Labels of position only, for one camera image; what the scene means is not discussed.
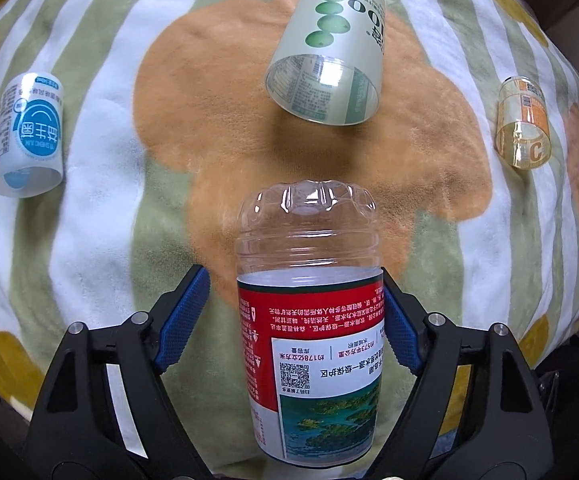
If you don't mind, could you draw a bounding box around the green label plastic cup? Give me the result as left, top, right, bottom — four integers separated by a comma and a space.
264, 0, 386, 126

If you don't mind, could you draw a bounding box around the striped floral blanket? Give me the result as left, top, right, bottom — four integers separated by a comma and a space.
0, 0, 579, 479

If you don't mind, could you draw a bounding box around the orange label plastic cup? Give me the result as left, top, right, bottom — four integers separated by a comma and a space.
495, 76, 552, 170

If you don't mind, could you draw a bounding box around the blue label plastic cup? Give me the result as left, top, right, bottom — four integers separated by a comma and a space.
0, 72, 64, 198

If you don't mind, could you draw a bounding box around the red label plastic cup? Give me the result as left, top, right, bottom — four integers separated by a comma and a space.
235, 180, 385, 468

